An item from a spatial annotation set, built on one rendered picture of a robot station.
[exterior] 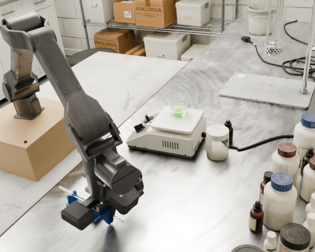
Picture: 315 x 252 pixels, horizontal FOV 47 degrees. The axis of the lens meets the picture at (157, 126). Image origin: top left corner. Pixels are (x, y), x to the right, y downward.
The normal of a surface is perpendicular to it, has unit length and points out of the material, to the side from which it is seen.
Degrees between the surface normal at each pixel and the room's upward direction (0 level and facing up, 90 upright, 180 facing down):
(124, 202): 19
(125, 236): 0
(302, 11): 90
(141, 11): 89
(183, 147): 90
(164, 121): 0
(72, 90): 49
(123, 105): 0
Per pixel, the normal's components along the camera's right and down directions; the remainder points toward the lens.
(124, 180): 0.61, 0.38
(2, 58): 0.88, 0.18
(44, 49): 0.38, -0.27
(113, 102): -0.07, -0.85
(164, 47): -0.46, 0.53
